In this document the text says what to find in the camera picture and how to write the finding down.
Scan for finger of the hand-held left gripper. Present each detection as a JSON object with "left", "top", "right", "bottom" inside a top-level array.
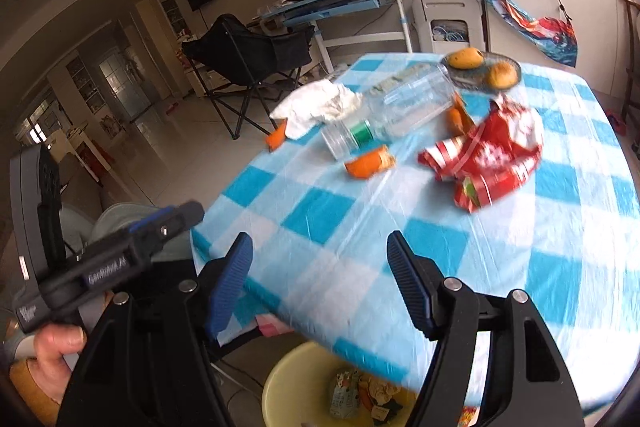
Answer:
[{"left": 129, "top": 201, "right": 206, "bottom": 258}]

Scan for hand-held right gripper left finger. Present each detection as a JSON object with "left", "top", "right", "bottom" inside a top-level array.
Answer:
[{"left": 56, "top": 232, "right": 254, "bottom": 427}]

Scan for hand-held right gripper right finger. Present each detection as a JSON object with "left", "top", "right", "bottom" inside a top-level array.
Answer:
[{"left": 386, "top": 231, "right": 586, "bottom": 427}]

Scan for yellow plastic bin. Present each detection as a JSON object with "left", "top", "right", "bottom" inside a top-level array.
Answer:
[{"left": 261, "top": 341, "right": 437, "bottom": 427}]

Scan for wide orange peel piece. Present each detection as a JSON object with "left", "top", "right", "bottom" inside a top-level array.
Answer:
[{"left": 344, "top": 144, "right": 397, "bottom": 180}]

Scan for small orange peel piece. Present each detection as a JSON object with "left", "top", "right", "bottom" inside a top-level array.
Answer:
[{"left": 265, "top": 119, "right": 291, "bottom": 152}]

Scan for clear plastic bottle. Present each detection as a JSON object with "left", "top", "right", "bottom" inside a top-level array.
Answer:
[{"left": 320, "top": 63, "right": 459, "bottom": 158}]

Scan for white tissue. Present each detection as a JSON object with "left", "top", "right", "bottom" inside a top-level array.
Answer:
[{"left": 270, "top": 79, "right": 363, "bottom": 140}]

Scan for person's left hand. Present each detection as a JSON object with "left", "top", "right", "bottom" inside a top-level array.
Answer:
[{"left": 34, "top": 323, "right": 89, "bottom": 404}]

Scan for grey round stool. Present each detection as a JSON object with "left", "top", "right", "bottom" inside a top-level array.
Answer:
[{"left": 62, "top": 202, "right": 197, "bottom": 269}]

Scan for small wooden side table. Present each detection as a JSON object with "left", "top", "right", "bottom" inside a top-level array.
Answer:
[{"left": 47, "top": 127, "right": 114, "bottom": 184}]

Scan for crumpled wrappers pile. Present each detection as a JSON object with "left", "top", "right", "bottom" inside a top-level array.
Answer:
[{"left": 327, "top": 369, "right": 407, "bottom": 426}]

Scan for red snack bag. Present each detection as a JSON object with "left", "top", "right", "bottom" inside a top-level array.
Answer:
[{"left": 417, "top": 96, "right": 545, "bottom": 212}]

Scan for glass display cabinet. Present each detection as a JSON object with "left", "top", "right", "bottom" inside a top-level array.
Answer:
[{"left": 47, "top": 52, "right": 108, "bottom": 118}]

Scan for long orange peel piece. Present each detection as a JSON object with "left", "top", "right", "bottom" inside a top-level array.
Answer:
[{"left": 446, "top": 93, "right": 476, "bottom": 136}]

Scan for black folding chair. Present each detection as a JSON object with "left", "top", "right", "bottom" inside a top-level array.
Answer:
[{"left": 181, "top": 13, "right": 316, "bottom": 141}]

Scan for glass fruit bowl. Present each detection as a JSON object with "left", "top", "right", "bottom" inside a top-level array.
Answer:
[{"left": 440, "top": 49, "right": 522, "bottom": 96}]

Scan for rough yellow mango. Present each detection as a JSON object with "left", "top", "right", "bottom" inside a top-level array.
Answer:
[{"left": 487, "top": 62, "right": 518, "bottom": 90}]

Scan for smooth yellow mango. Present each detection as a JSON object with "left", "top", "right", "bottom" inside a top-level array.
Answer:
[{"left": 446, "top": 48, "right": 485, "bottom": 70}]

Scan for red slippers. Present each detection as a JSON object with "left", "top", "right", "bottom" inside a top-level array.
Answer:
[{"left": 606, "top": 107, "right": 629, "bottom": 134}]

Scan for blue study desk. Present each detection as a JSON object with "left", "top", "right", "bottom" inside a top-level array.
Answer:
[{"left": 260, "top": 0, "right": 419, "bottom": 75}]

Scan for wooden chair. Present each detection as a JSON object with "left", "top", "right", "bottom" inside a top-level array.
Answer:
[{"left": 617, "top": 0, "right": 640, "bottom": 124}]

